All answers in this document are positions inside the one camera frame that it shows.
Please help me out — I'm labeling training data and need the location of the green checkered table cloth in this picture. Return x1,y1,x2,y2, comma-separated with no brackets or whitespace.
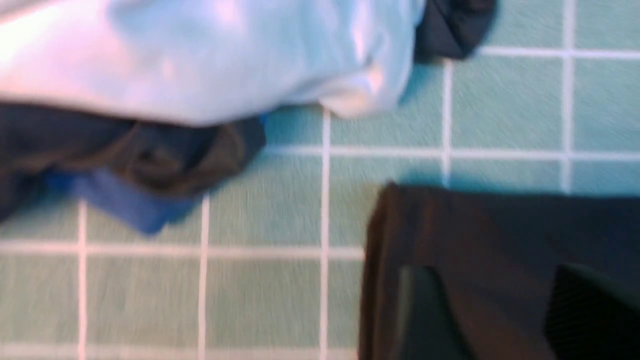
1,0,640,360

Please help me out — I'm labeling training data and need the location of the white crumpled shirt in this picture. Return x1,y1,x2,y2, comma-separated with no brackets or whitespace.
0,0,426,126

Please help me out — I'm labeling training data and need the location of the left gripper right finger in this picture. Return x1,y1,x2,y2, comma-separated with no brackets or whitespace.
544,264,640,360

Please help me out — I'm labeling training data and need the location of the dark navy crumpled garment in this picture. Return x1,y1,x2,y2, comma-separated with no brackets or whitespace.
0,0,498,221

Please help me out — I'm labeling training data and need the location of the dark gray long-sleeve shirt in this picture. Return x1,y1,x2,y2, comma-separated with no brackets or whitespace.
358,183,640,360

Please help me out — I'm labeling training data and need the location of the blue garment in pile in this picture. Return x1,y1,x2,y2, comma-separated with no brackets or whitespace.
45,112,271,236

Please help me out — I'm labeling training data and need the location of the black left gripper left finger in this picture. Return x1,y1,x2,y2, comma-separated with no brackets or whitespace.
395,265,476,360

